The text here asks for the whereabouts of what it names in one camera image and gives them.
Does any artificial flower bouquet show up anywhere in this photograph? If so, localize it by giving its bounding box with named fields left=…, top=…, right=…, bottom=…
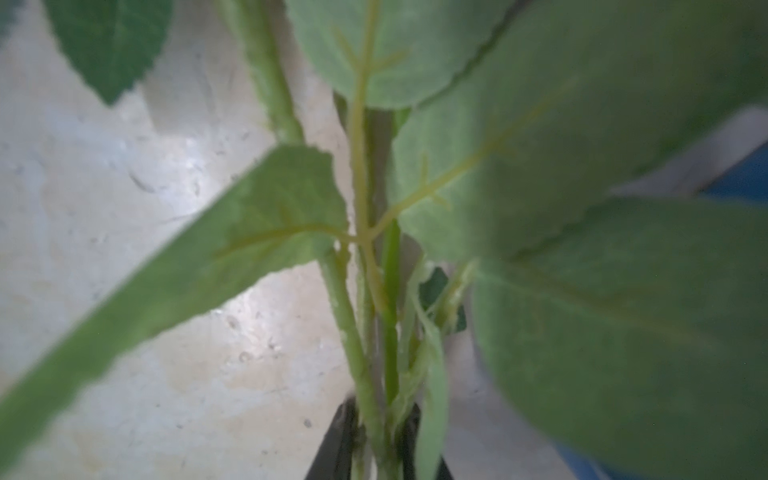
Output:
left=1, top=1, right=767, bottom=479

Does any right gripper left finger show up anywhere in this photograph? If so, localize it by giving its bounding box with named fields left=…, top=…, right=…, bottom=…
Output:
left=305, top=397, right=359, bottom=480

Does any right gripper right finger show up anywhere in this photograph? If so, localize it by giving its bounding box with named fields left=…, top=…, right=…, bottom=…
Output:
left=399, top=403, right=454, bottom=480

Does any blue tape dispenser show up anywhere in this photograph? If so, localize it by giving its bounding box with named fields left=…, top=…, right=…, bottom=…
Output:
left=556, top=142, right=767, bottom=479

